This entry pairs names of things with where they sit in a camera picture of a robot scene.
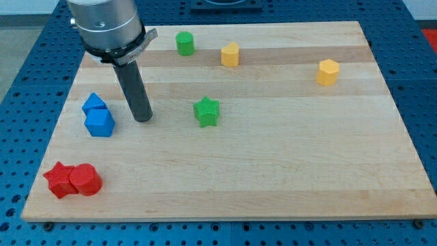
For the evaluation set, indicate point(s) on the black clamp ring with lever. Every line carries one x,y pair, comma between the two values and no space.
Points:
125,54

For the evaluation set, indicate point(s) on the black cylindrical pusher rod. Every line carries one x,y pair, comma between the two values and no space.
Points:
134,91

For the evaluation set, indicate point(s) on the green star block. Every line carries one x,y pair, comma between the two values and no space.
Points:
207,112

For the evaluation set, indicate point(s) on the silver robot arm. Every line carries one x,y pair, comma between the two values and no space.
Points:
113,33

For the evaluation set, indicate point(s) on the red star block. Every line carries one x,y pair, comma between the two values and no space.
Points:
59,180

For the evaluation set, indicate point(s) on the blue triangle block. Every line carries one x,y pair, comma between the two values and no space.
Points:
93,102

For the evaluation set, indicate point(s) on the blue cube block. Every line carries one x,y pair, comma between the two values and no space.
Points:
99,123

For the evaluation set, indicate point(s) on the green cylinder block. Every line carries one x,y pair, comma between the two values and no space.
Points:
185,43

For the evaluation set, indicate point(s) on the yellow heart block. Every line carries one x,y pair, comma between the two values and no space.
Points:
230,55

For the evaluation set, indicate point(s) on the red cylinder block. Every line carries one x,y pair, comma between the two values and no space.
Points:
85,179

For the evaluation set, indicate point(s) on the wooden board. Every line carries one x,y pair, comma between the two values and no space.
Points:
285,147

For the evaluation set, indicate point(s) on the yellow hexagon block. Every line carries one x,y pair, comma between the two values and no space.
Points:
328,72

